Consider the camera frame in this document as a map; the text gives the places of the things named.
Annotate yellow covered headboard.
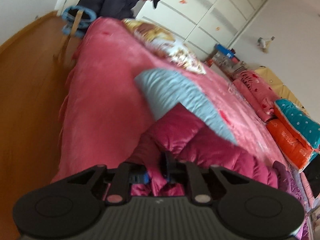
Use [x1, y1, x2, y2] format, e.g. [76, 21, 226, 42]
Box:
[254, 66, 309, 116]

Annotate pink bed blanket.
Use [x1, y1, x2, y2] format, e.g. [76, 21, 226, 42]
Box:
[53, 18, 292, 181]

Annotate white sliding wardrobe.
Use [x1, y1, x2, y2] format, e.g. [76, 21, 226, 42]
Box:
[136, 0, 267, 60]

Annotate black folded garment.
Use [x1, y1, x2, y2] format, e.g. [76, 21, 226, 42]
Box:
[303, 155, 320, 198]

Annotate purple down jacket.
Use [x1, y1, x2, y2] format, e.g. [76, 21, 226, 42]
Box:
[272, 161, 310, 240]

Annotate light blue down jacket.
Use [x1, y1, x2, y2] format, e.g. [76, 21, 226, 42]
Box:
[135, 68, 237, 144]

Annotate magenta down jacket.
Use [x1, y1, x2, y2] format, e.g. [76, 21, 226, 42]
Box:
[128, 103, 278, 196]

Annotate clear plastic storage box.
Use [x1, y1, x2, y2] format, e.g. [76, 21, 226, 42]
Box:
[212, 50, 240, 72]

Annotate blue cushioned stool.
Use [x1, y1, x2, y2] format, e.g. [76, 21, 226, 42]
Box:
[61, 5, 97, 38]

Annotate teal orange folded quilt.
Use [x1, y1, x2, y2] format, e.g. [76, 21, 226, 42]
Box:
[266, 99, 319, 172]

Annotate blue storage box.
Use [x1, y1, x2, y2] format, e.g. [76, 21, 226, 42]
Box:
[215, 44, 235, 59]

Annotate floral gold pillow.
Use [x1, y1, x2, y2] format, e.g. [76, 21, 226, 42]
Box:
[122, 18, 206, 75]

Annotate pink heart folded blanket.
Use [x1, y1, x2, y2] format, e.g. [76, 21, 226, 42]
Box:
[233, 70, 280, 122]

